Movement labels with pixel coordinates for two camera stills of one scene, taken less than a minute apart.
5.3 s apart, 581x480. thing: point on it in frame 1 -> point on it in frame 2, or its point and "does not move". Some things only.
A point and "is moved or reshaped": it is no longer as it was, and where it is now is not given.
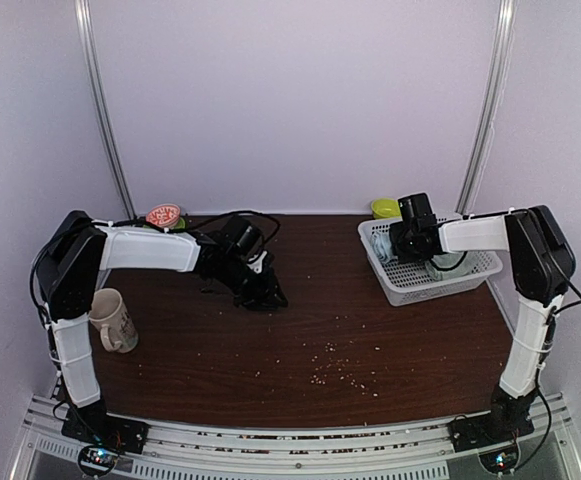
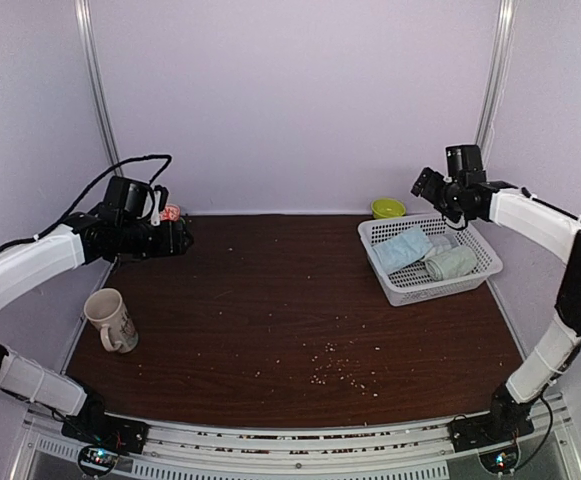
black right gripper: x=394 y=230 -> x=425 y=186
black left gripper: x=265 y=294 -> x=172 y=240
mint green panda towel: x=448 y=260 does not move
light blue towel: x=381 y=244 is moved or reshaped
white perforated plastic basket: x=409 y=284 does not move
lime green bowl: x=385 y=208 does not move
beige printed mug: x=117 y=330 does not move
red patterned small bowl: x=163 y=215 does not move
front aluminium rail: x=404 y=452 does not move
